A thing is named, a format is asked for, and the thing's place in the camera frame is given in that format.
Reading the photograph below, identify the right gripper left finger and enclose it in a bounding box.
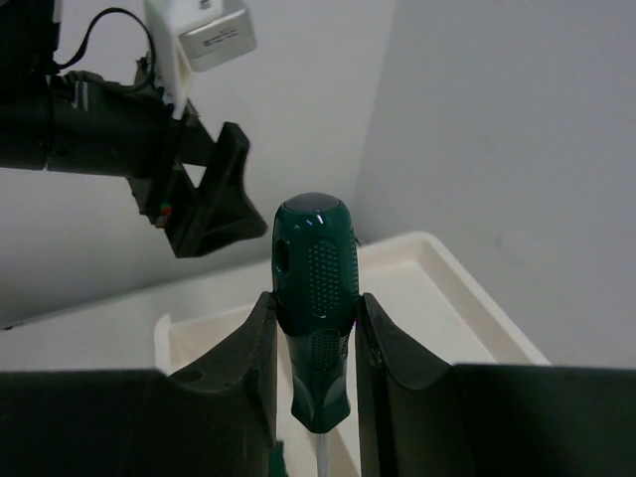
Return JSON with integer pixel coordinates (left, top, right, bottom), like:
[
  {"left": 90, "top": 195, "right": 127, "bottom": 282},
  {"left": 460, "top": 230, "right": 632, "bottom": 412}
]
[{"left": 1, "top": 293, "right": 277, "bottom": 476}]

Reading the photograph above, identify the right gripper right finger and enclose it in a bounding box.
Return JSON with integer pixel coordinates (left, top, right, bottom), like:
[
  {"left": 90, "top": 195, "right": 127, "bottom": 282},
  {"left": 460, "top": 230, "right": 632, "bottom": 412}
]
[{"left": 356, "top": 294, "right": 635, "bottom": 476}]

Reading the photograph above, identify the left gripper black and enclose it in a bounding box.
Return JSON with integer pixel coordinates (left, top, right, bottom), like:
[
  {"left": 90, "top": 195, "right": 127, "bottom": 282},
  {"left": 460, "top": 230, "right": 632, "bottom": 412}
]
[{"left": 1, "top": 1, "right": 267, "bottom": 258}]

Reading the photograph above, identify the long green screwdriver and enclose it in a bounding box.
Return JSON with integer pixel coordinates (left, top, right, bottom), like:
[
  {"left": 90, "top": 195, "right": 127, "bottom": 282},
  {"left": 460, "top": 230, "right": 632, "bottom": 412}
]
[{"left": 271, "top": 192, "right": 359, "bottom": 476}]

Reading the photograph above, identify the white drawer container box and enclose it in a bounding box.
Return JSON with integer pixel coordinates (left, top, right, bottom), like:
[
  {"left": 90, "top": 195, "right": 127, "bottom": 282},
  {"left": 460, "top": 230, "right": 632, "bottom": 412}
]
[{"left": 155, "top": 233, "right": 550, "bottom": 476}]

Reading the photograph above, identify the stubby green screwdriver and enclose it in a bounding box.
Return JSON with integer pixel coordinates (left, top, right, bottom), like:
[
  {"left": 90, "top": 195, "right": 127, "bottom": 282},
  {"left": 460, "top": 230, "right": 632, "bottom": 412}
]
[{"left": 267, "top": 440, "right": 288, "bottom": 477}]

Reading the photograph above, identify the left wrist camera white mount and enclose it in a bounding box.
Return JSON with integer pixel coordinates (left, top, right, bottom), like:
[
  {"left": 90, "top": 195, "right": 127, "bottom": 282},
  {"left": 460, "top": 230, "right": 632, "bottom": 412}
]
[{"left": 144, "top": 0, "right": 256, "bottom": 120}]

